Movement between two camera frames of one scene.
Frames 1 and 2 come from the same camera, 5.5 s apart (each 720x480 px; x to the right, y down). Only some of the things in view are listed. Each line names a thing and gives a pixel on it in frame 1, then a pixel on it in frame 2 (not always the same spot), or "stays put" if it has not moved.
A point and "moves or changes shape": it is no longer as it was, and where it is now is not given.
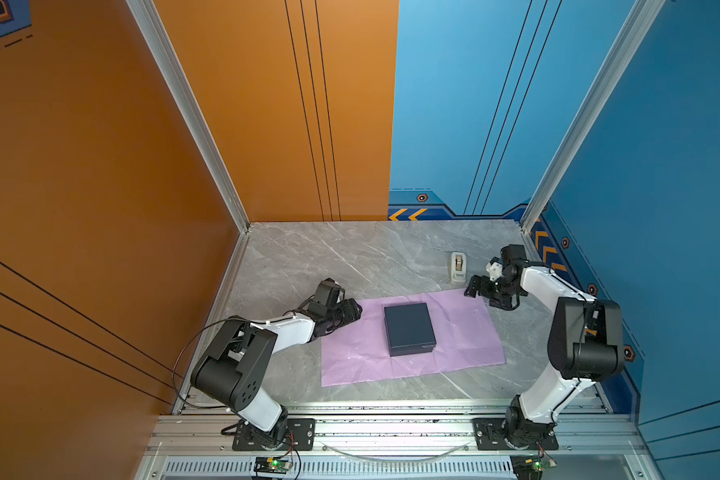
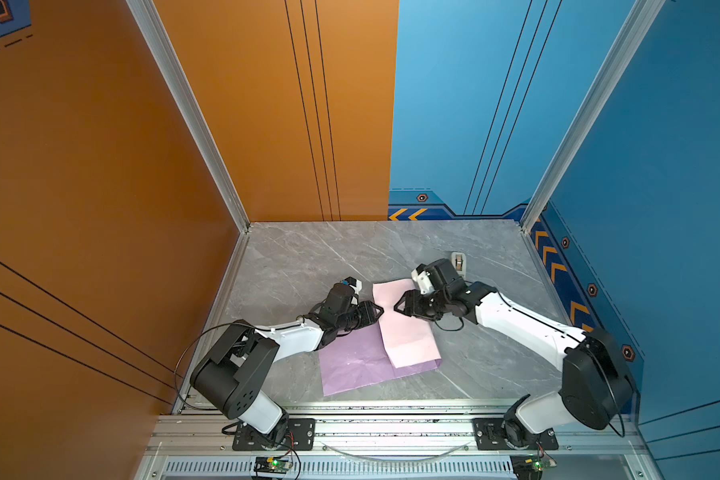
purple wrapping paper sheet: x=464 y=326 moves or changes shape
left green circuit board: x=271 y=465 stays put
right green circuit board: x=528 y=467 stays put
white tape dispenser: x=458 y=268 stays put
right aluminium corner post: x=641 y=20 stays put
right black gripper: x=483 y=291 to x=411 y=304
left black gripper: x=350 y=312 to x=368 y=315
